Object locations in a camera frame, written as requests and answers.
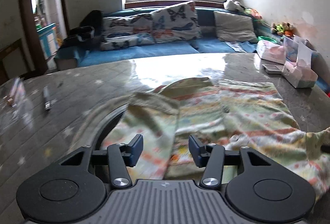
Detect pastel tissue pack with paper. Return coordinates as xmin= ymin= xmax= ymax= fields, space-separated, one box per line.
xmin=281 ymin=42 xmax=318 ymax=88

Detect round black induction cooktop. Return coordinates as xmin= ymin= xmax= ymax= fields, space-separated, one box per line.
xmin=92 ymin=104 xmax=127 ymax=150

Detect flat butterfly cushion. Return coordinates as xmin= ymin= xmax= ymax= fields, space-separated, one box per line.
xmin=100 ymin=13 xmax=155 ymax=51

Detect grey plain pillow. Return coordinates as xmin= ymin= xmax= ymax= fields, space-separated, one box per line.
xmin=214 ymin=11 xmax=258 ymax=43

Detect small colourful plush toys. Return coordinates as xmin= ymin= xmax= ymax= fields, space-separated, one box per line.
xmin=271 ymin=22 xmax=294 ymax=37

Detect pink tissue pack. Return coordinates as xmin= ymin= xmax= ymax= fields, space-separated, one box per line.
xmin=256 ymin=40 xmax=286 ymax=65

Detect green bowl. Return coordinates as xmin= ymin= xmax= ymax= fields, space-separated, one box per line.
xmin=257 ymin=36 xmax=277 ymax=44

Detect white plush toy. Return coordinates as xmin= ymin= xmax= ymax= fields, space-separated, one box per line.
xmin=223 ymin=0 xmax=245 ymax=12

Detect clear cartoon storage box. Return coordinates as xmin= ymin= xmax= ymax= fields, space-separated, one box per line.
xmin=283 ymin=35 xmax=307 ymax=62

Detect small grey flat box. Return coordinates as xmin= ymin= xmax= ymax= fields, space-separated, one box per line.
xmin=262 ymin=64 xmax=284 ymax=75

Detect black bag on sofa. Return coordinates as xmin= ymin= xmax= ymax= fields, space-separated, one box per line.
xmin=64 ymin=10 xmax=103 ymax=46

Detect colourful patterned children's shirt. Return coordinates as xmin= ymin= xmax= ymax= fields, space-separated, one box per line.
xmin=101 ymin=78 xmax=329 ymax=197

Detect blue white cabinet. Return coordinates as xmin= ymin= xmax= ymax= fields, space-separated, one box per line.
xmin=37 ymin=23 xmax=59 ymax=60

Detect blue sofa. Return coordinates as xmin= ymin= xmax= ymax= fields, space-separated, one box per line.
xmin=54 ymin=1 xmax=264 ymax=70

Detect large butterfly pillow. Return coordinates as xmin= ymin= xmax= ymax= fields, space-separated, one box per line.
xmin=151 ymin=1 xmax=202 ymax=44

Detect dark pen on table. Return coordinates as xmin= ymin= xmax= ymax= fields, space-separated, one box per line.
xmin=42 ymin=86 xmax=51 ymax=111

